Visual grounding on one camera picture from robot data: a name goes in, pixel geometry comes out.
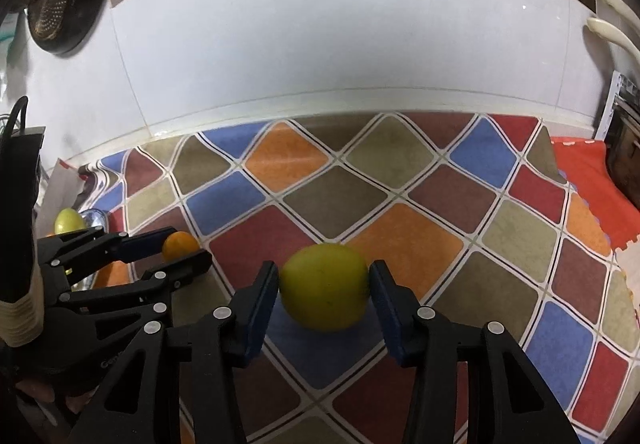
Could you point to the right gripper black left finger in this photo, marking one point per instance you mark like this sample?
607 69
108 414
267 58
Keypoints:
228 338

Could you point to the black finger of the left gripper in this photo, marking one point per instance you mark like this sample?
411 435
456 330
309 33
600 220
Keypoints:
77 255
156 285

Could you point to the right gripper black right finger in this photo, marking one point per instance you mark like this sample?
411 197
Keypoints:
508 400

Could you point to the green apple front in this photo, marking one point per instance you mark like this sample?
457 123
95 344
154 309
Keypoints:
68 220

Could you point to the yellow-green apple back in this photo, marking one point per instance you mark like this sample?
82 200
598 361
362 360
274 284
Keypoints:
324 288

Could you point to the small orange behind apple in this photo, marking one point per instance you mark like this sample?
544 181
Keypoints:
179 245

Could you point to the colourful diamond pattern mat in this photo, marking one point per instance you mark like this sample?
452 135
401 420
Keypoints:
479 215

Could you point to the green tissue paper pack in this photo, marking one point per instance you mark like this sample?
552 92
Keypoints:
7 34

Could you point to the red foam mat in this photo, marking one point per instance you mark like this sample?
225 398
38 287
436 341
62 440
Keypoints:
583 162

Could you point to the steel pot rack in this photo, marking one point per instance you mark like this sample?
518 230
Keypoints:
619 129

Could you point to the white pan handle lower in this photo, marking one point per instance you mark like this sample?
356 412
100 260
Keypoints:
613 35

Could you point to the white pan handle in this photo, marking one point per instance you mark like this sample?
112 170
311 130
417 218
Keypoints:
626 13
613 35

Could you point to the white pan handle upper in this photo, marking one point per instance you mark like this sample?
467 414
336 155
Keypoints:
626 13

